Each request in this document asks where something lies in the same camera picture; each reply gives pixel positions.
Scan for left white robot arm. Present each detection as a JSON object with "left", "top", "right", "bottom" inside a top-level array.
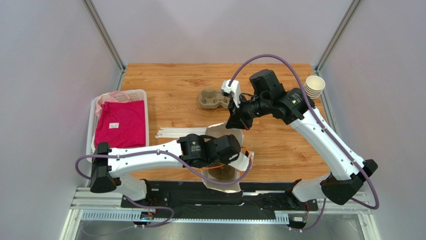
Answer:
[{"left": 89, "top": 134, "right": 242, "bottom": 201}]

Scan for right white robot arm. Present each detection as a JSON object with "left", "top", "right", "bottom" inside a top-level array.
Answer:
[{"left": 221, "top": 69, "right": 378, "bottom": 206}]

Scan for white paper takeout bag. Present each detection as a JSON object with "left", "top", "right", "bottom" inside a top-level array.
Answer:
[{"left": 201, "top": 122, "right": 255, "bottom": 194}]

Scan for white plastic basket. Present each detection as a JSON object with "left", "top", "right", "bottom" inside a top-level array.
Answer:
[{"left": 85, "top": 89, "right": 150, "bottom": 155}]

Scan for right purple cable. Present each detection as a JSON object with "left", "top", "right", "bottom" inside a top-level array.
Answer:
[{"left": 227, "top": 54, "right": 380, "bottom": 233}]

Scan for pink folded cloth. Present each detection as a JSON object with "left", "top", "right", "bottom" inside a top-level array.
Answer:
[{"left": 94, "top": 100, "right": 148, "bottom": 149}]

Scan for stack of paper cups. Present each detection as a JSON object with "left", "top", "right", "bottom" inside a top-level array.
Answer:
[{"left": 303, "top": 75, "right": 326, "bottom": 100}]

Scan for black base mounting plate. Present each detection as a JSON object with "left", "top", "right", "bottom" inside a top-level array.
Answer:
[{"left": 136, "top": 181, "right": 322, "bottom": 221}]

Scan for bundle of wrapped straws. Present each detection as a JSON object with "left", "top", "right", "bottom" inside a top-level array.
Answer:
[{"left": 155, "top": 127, "right": 207, "bottom": 139}]

